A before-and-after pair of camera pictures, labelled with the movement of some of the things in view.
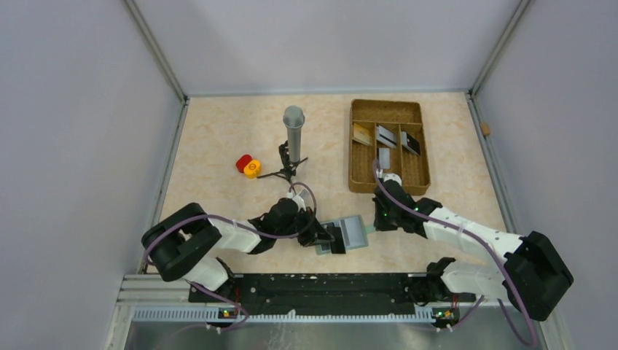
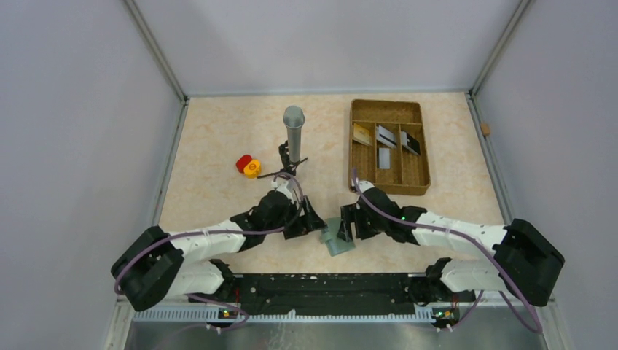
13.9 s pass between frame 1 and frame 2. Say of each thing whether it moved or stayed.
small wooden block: stayed
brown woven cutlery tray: stayed
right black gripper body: moved
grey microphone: stayed
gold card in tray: stayed
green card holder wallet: moved
